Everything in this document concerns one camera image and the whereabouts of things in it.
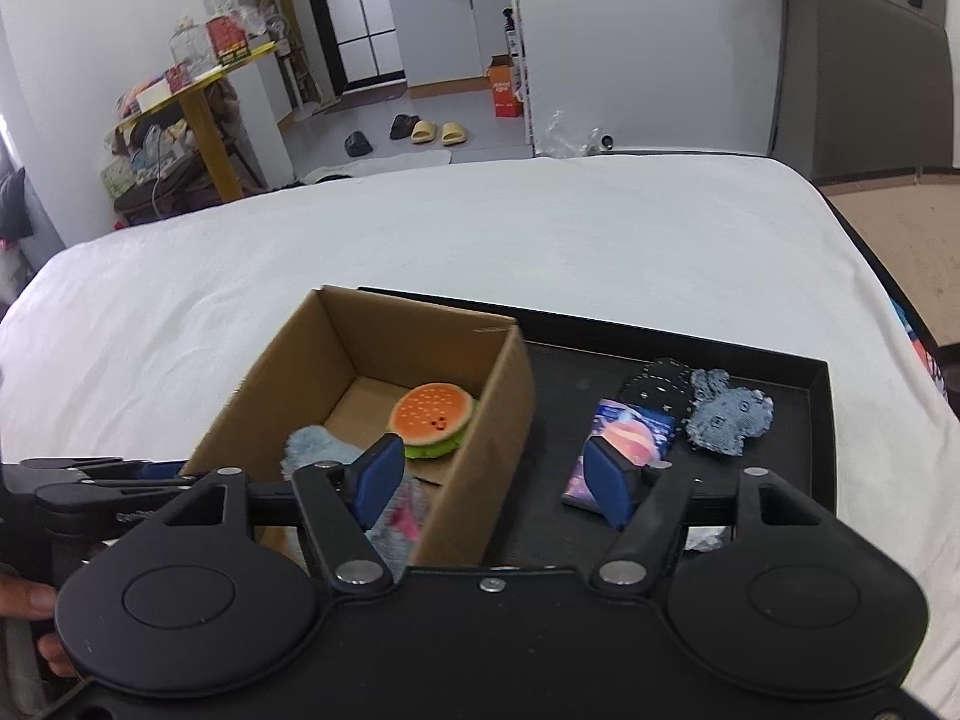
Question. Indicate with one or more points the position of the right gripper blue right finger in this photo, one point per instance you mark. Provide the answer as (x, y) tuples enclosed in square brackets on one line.
[(616, 484)]

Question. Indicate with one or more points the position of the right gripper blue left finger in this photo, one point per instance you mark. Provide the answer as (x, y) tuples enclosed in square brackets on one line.
[(375, 475)]

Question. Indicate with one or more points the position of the purple planet tissue pack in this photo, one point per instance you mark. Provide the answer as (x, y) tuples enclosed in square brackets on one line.
[(643, 436)]

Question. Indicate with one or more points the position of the grey-blue plush toy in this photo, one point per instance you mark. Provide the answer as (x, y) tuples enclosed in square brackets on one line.
[(389, 505)]

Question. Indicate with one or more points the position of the plush hamburger toy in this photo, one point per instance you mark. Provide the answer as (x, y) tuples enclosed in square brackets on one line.
[(431, 420)]

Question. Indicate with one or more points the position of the small grey denim plush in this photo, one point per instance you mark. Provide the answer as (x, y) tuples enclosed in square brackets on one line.
[(724, 418)]

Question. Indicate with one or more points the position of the white tissue packet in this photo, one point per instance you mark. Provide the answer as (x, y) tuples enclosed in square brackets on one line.
[(705, 539)]

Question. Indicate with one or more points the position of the person's left hand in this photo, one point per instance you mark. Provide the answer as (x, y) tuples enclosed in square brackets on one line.
[(35, 602)]

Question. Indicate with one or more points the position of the black stitched fabric plush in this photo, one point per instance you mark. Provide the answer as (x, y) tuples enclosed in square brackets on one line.
[(663, 385)]

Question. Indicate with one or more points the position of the black shallow tray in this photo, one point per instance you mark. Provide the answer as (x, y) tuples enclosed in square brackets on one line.
[(545, 383)]

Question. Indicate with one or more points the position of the white bed blanket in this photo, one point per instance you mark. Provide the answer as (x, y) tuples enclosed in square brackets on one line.
[(132, 344)]

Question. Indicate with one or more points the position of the black slipper apart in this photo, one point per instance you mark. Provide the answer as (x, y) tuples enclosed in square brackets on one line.
[(357, 145)]

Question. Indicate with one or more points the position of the left yellow slipper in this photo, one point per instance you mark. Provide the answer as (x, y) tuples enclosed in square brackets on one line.
[(424, 132)]

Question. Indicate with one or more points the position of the right yellow slipper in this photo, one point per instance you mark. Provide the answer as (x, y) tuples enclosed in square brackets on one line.
[(453, 134)]

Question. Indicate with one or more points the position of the black slipper near yellow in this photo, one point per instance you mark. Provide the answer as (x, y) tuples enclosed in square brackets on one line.
[(403, 126)]

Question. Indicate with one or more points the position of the large brown framed board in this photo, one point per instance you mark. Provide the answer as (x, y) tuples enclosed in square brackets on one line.
[(907, 220)]

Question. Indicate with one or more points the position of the yellow round table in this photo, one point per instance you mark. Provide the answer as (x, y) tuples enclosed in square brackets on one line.
[(199, 118)]

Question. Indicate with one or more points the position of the orange carton on floor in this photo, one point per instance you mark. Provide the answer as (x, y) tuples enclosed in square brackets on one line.
[(503, 81)]

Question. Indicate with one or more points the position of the white kitchen cabinet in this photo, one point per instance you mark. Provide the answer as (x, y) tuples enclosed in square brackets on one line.
[(445, 41)]

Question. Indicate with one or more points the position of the red box on table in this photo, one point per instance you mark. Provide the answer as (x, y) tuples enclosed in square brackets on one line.
[(229, 40)]

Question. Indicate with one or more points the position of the grey upholstered panel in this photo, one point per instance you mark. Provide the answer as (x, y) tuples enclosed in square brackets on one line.
[(884, 82)]

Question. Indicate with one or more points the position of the black frame glass door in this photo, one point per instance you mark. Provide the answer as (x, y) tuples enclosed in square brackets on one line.
[(358, 42)]

